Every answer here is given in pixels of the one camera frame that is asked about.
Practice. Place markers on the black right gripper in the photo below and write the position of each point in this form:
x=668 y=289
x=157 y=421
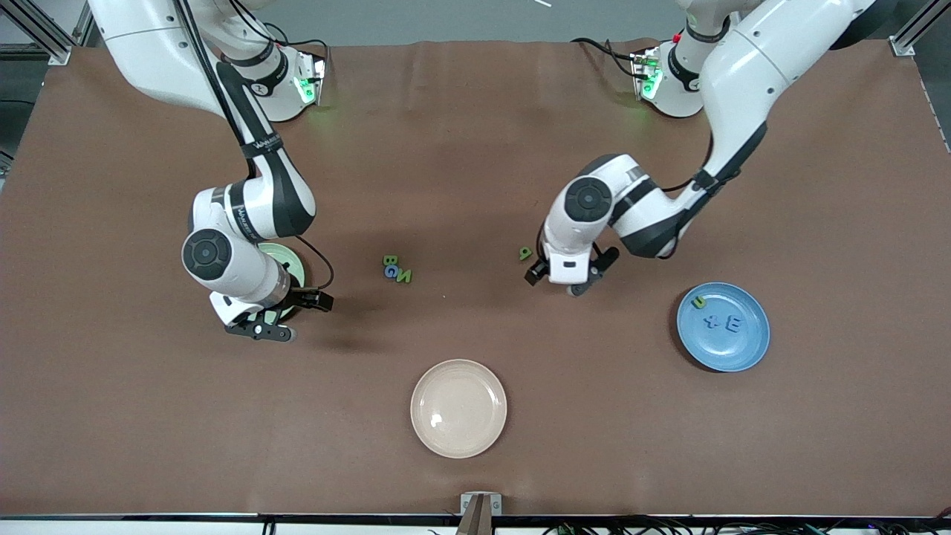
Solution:
x=299 y=296

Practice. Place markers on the green foam letter N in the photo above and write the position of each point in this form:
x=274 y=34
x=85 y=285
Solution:
x=403 y=276

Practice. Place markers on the blue foam letter E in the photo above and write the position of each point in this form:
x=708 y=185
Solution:
x=732 y=324

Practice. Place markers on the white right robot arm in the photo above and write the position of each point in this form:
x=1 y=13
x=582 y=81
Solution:
x=148 y=44

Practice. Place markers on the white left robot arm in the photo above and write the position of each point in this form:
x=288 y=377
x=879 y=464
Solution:
x=750 y=67

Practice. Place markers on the green plate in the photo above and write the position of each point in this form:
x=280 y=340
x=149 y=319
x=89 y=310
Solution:
x=286 y=256

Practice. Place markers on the brown table cover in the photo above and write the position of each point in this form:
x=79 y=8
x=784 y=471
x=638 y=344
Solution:
x=475 y=186

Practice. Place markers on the blue plate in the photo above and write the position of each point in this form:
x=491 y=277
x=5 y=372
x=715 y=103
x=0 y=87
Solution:
x=732 y=349

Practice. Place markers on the beige plate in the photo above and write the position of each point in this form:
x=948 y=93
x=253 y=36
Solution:
x=458 y=409

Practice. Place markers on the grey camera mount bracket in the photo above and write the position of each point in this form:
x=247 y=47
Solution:
x=481 y=513

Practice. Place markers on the aluminium frame profile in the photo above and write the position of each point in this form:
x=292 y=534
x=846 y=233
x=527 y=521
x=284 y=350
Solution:
x=903 y=46
x=59 y=56

